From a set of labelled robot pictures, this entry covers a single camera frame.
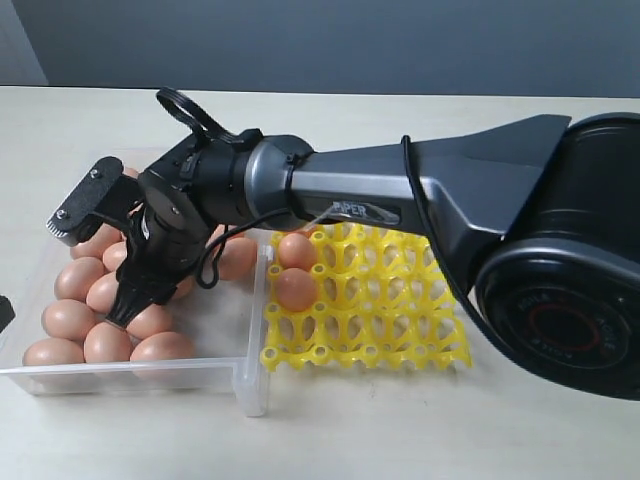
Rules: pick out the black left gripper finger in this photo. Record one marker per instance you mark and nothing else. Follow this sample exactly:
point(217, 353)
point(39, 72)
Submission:
point(7, 312)

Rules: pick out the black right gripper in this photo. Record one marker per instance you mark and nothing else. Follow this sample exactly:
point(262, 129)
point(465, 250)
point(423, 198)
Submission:
point(159, 257)

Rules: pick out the brown egg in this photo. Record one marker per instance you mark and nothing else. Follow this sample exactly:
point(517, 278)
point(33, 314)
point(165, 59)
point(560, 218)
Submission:
point(87, 249)
point(184, 288)
point(105, 343)
point(295, 250)
point(131, 172)
point(76, 278)
point(222, 229)
point(53, 351)
point(168, 345)
point(102, 293)
point(68, 319)
point(237, 259)
point(105, 236)
point(295, 289)
point(153, 320)
point(114, 256)

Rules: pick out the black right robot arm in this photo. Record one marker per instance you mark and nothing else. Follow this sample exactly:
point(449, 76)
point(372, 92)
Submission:
point(534, 224)

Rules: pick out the clear plastic bin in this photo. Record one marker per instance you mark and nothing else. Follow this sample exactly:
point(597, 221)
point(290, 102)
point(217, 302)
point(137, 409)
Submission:
point(225, 324)

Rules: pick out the yellow plastic egg tray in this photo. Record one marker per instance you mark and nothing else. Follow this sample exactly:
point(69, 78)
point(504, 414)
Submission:
point(381, 302)

